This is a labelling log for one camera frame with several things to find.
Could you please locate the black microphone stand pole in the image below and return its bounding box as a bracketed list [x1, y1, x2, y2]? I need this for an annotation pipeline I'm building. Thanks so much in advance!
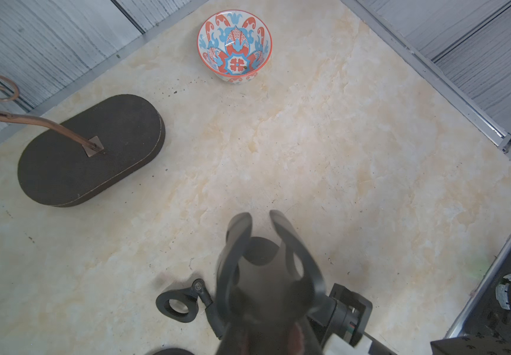
[215, 210, 326, 354]

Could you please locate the spare black microphone pole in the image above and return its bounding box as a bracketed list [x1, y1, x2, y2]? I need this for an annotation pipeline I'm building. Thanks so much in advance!
[156, 278, 226, 340]

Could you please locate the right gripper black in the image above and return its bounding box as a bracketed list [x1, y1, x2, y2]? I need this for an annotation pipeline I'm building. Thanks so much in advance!
[308, 283, 373, 348]

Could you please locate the scrolled wire holder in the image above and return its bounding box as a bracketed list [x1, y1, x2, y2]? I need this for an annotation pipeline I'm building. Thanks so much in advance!
[0, 75, 104, 157]

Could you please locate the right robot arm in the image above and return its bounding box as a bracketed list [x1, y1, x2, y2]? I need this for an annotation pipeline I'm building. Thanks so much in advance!
[307, 249, 511, 354]

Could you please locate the dark oval stand base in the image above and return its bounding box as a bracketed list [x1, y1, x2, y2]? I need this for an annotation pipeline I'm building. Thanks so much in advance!
[17, 94, 166, 207]

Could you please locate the aluminium front rail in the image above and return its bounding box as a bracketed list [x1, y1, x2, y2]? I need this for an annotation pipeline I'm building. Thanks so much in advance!
[445, 235, 511, 339]

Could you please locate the red blue patterned bowl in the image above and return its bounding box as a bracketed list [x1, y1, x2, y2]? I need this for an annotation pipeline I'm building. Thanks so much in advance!
[196, 10, 273, 84]

